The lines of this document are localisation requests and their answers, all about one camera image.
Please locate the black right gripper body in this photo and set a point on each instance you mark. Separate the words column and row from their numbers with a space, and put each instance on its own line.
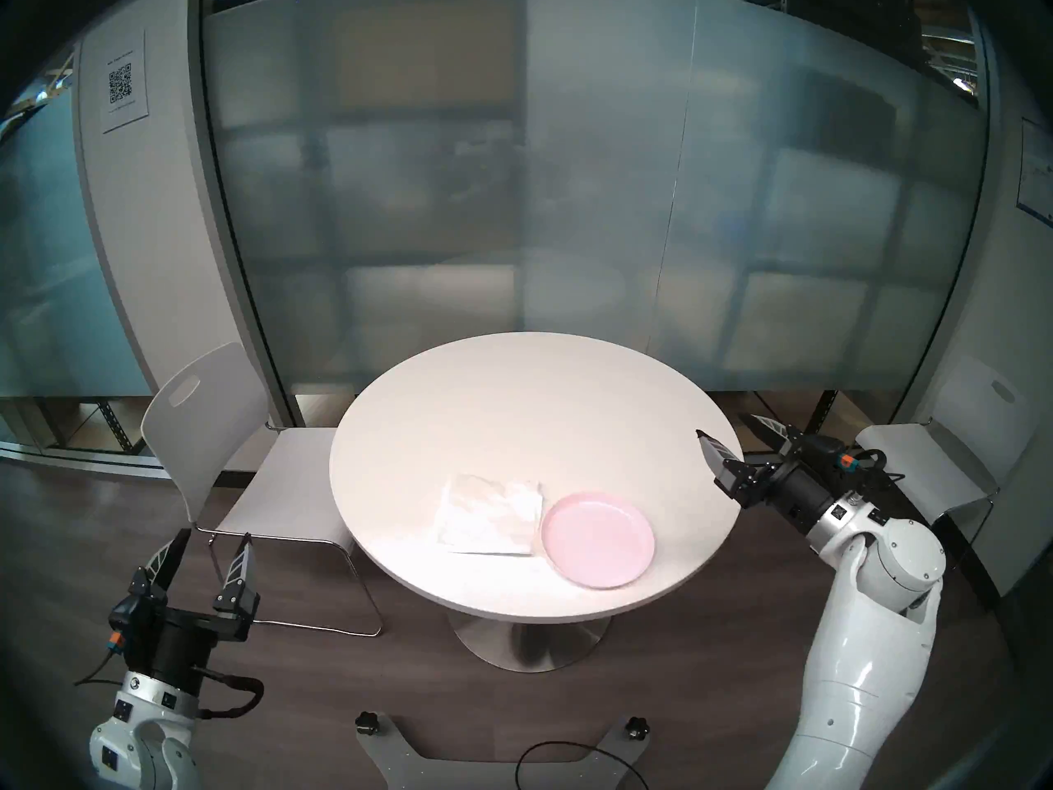
column 794, row 488

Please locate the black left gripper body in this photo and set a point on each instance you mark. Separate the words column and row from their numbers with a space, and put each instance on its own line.
column 177, row 640

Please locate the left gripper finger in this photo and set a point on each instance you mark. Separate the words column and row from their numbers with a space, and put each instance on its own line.
column 160, row 570
column 238, row 595

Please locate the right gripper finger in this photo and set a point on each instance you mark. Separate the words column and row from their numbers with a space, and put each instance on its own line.
column 728, row 467
column 777, row 433

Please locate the pink round plate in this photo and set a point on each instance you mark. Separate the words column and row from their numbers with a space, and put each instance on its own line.
column 596, row 541

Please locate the white cloth napkin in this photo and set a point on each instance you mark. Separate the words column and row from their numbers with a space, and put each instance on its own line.
column 489, row 517

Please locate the perforated metal rack strut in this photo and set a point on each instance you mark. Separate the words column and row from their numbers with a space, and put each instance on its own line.
column 115, row 425
column 818, row 418

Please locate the white plastic chair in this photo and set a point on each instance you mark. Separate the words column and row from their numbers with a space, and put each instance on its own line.
column 954, row 459
column 197, row 434

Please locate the black star knob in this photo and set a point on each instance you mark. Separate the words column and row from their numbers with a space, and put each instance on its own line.
column 366, row 722
column 634, row 727

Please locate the QR code paper sign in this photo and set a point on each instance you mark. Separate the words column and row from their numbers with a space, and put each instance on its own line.
column 123, row 81

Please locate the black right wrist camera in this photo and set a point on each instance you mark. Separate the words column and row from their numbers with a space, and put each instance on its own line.
column 827, row 451

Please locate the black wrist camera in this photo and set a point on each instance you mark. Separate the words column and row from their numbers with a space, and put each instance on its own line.
column 827, row 451
column 127, row 620

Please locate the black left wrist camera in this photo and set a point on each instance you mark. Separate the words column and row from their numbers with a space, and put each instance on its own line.
column 127, row 620

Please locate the round white pedestal table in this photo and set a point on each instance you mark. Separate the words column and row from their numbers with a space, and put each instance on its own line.
column 535, row 385

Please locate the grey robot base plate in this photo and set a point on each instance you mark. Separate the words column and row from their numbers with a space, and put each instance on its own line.
column 395, row 755

